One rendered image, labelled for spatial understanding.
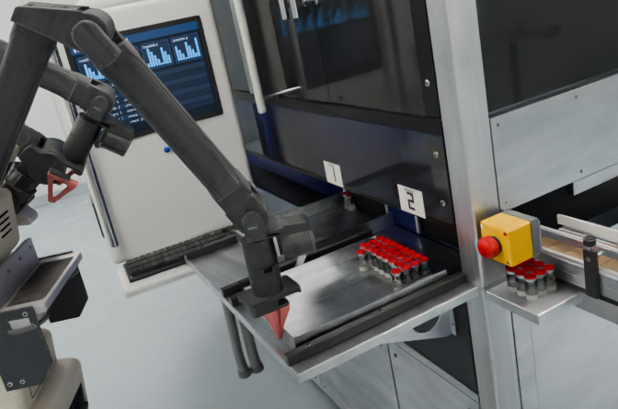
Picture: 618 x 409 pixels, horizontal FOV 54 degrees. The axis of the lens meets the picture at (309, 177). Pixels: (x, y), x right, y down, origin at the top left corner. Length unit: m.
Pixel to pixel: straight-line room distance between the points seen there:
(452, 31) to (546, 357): 0.74
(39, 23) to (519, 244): 0.84
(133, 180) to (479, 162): 1.12
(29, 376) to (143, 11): 1.06
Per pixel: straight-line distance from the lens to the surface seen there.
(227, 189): 1.00
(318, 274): 1.38
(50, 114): 6.43
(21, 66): 0.98
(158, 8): 1.90
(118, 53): 0.92
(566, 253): 1.24
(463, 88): 1.10
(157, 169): 1.92
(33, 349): 1.27
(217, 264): 1.57
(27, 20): 0.95
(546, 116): 1.25
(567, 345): 1.48
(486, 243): 1.11
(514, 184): 1.22
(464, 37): 1.10
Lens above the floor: 1.48
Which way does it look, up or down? 17 degrees down
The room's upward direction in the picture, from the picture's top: 12 degrees counter-clockwise
